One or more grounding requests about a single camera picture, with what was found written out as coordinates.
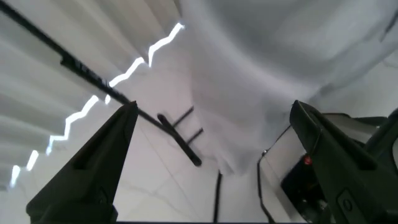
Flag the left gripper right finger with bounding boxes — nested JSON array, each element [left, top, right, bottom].
[[289, 99, 398, 224]]

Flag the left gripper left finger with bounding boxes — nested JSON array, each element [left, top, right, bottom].
[[25, 100, 139, 223]]

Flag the white curtain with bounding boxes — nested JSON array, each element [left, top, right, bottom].
[[0, 0, 185, 191]]

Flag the pale grey shorts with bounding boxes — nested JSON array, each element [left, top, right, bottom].
[[178, 0, 398, 175]]

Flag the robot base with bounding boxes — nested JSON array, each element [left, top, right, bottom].
[[256, 107, 398, 224]]

